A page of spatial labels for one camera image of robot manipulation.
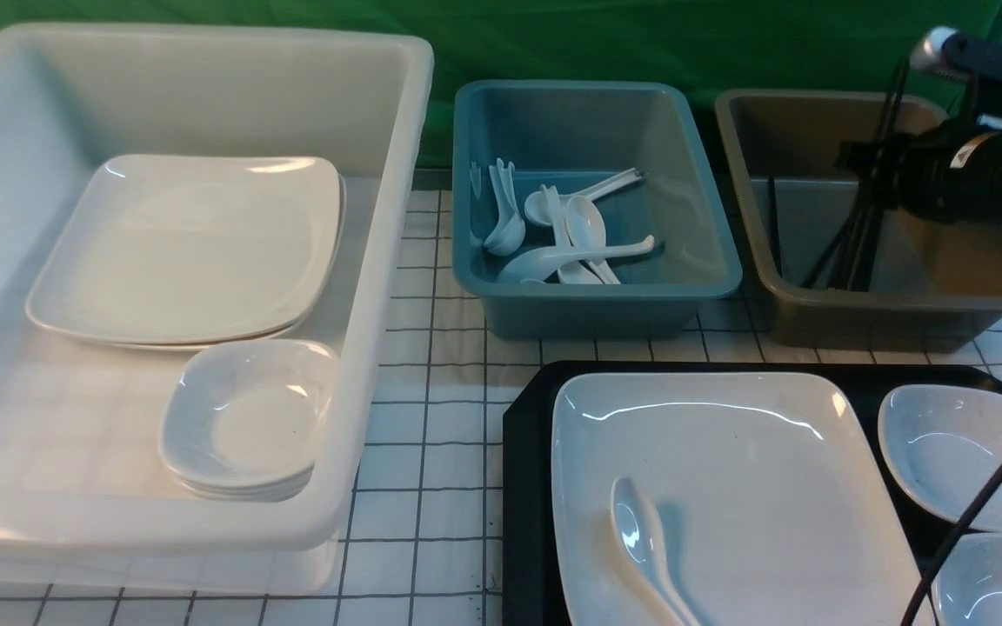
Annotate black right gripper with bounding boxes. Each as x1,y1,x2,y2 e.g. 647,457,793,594
838,130,967,214

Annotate black chopstick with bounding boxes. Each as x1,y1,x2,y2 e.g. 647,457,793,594
800,214,854,289
832,70,902,290
767,176,783,276
840,61,909,288

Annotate white small bowl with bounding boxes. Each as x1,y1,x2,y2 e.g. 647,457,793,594
878,384,1002,532
932,532,1002,625

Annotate large white square plate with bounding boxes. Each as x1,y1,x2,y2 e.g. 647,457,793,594
551,372,921,625

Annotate white soup spoon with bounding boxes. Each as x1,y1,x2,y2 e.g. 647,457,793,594
610,476,700,625

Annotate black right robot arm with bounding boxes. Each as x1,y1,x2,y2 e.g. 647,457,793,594
836,120,1002,226

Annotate brown plastic bin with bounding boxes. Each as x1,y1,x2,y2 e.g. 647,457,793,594
713,89,1002,352

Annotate green cloth backdrop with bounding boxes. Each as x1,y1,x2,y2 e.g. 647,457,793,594
0,1,1002,168

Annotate white spoon centre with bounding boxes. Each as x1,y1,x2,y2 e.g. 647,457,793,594
564,196,621,285

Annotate teal plastic bin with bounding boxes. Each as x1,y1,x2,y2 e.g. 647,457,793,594
451,80,743,341

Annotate white spoon long diagonal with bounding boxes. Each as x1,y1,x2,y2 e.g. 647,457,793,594
497,236,658,283

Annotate white spoon far left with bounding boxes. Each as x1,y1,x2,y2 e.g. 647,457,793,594
484,157,526,257

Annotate black serving tray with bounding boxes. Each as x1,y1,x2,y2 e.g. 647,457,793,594
502,360,1002,625

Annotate stacked white bowls in tub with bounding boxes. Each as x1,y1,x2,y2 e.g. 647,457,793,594
157,338,339,502

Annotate stacked white plates in tub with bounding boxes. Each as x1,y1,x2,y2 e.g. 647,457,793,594
25,154,346,346

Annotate large white plastic tub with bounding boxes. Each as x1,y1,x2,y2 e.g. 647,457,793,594
0,23,433,597

